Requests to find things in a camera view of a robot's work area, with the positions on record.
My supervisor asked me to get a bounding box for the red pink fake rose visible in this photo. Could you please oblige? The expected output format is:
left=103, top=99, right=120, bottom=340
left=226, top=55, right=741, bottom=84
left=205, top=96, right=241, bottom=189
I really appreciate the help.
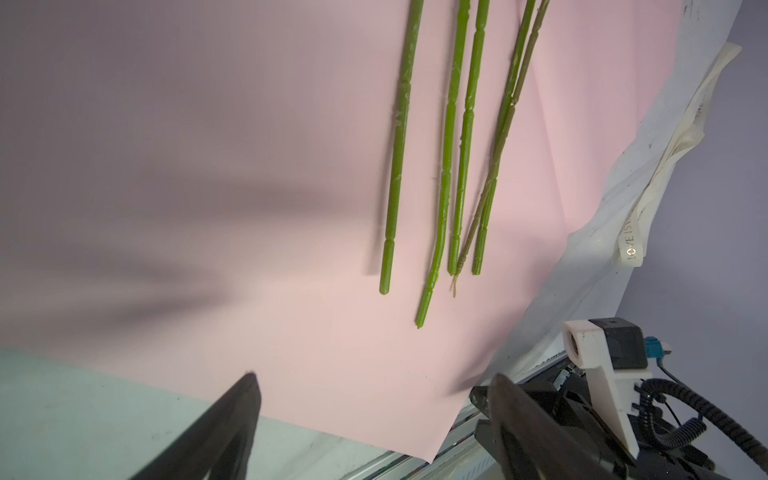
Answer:
left=415, top=0, right=471, bottom=329

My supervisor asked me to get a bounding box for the cream fake rose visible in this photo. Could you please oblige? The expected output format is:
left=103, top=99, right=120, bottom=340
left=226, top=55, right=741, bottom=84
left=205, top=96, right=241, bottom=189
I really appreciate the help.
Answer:
left=379, top=0, right=424, bottom=295

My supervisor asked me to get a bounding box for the cream ribbon strip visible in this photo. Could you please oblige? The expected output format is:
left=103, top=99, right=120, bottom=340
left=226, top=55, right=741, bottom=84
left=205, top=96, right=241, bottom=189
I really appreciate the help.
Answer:
left=617, top=42, right=742, bottom=268

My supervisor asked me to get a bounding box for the purple pink wrapping paper sheet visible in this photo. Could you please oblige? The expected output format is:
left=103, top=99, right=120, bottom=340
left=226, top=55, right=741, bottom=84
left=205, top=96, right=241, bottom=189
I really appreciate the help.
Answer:
left=1, top=1, right=682, bottom=460

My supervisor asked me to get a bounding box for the white blue fake flower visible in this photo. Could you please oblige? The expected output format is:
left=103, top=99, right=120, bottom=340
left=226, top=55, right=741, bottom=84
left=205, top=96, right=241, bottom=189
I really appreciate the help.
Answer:
left=451, top=0, right=550, bottom=296

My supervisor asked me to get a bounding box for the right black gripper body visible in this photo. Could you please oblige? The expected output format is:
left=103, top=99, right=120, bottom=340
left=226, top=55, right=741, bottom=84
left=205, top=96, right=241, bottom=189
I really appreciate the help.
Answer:
left=470, top=376, right=732, bottom=479

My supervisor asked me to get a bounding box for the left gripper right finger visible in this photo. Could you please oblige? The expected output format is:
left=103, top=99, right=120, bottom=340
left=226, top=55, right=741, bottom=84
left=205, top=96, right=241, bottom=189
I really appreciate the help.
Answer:
left=488, top=374, right=613, bottom=480

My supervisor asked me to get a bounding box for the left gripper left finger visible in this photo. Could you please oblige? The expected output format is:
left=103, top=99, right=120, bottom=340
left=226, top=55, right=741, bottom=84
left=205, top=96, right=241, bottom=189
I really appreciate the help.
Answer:
left=133, top=372, right=261, bottom=479

